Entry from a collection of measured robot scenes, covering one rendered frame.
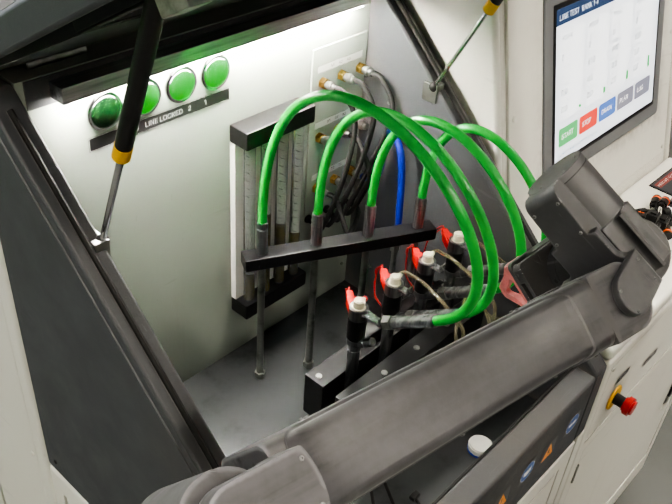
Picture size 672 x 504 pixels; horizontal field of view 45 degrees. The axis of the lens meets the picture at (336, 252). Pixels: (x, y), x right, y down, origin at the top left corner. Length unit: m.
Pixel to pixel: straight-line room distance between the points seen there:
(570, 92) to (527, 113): 0.13
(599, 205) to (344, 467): 0.34
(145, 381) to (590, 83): 1.00
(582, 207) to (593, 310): 0.10
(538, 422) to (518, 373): 0.71
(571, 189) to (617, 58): 0.98
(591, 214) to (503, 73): 0.66
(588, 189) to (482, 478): 0.59
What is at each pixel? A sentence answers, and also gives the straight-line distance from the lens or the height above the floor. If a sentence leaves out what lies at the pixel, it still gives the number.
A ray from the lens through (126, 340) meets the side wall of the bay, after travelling 0.94.
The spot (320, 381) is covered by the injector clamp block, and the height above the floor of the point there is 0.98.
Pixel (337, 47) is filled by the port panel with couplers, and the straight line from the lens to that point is 1.35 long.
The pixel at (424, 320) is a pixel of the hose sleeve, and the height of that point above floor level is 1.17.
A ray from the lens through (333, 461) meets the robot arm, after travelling 0.48.
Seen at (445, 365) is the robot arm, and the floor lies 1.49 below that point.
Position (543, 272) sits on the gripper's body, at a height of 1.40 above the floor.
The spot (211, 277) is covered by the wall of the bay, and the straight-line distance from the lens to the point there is 1.36.
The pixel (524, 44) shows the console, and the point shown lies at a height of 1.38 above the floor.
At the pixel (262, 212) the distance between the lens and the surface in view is 1.23.
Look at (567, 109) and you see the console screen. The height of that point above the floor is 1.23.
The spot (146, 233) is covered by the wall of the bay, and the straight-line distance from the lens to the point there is 1.21.
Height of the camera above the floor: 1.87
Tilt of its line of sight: 37 degrees down
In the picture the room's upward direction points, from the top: 5 degrees clockwise
